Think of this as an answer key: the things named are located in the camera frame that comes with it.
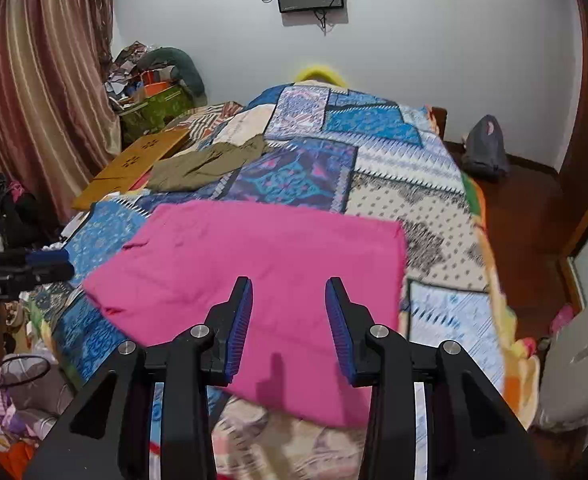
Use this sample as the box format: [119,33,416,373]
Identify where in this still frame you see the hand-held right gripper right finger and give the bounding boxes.
[324,277,551,480]

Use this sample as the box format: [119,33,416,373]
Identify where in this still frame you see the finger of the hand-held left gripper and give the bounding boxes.
[23,248,71,267]
[18,261,76,288]

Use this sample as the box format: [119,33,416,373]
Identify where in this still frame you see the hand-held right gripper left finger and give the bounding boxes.
[24,276,254,480]

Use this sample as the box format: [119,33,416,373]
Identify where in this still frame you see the pink pants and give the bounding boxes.
[81,201,408,428]

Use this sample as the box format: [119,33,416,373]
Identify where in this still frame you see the olive green pants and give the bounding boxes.
[148,134,270,192]

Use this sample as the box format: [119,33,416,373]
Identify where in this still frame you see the beige floral bed sheet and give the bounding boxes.
[213,394,371,480]

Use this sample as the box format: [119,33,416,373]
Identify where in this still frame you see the pile of mixed clothes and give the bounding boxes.
[0,280,77,466]

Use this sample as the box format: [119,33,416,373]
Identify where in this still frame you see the striped pink curtain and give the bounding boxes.
[0,0,122,221]

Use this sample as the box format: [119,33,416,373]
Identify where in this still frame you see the patchwork printed blanket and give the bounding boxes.
[29,82,507,401]

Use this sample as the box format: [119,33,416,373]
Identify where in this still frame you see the orange fleece blanket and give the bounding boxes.
[461,172,542,428]

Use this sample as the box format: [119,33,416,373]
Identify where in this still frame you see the green patterned box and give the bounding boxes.
[119,85,196,145]

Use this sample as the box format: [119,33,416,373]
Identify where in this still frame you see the pile of paper clutter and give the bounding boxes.
[105,40,185,111]

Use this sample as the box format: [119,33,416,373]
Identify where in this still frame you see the pink cloth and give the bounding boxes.
[549,303,576,337]

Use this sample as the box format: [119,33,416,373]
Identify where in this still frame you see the grey green bolster pillow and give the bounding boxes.
[138,47,208,102]

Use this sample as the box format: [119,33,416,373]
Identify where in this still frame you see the grey bag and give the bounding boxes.
[461,114,511,179]

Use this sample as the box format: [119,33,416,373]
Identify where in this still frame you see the white rounded appliance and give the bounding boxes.
[528,295,588,433]

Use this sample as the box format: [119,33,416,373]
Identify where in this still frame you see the yellow headboard object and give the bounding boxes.
[294,63,349,89]

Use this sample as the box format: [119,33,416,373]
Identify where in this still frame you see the black monitor cable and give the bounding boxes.
[313,7,341,36]

